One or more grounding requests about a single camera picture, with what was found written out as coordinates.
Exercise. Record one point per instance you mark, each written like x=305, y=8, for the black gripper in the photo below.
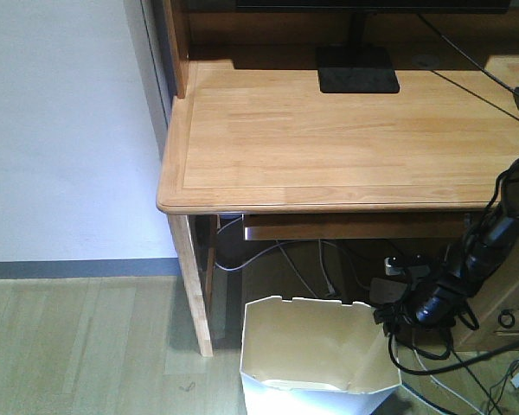
x=436, y=293

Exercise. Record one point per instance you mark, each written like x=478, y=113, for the white plastic trash bin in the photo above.
x=309, y=356

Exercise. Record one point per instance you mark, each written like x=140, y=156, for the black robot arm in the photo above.
x=491, y=239

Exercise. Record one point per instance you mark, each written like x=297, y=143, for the white power strip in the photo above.
x=385, y=291

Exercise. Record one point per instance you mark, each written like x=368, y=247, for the wooden drawer cabinet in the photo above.
x=496, y=307

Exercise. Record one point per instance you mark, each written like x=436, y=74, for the light wooden desk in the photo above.
x=251, y=133

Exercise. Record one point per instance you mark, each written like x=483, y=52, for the black monitor with stand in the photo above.
x=355, y=67

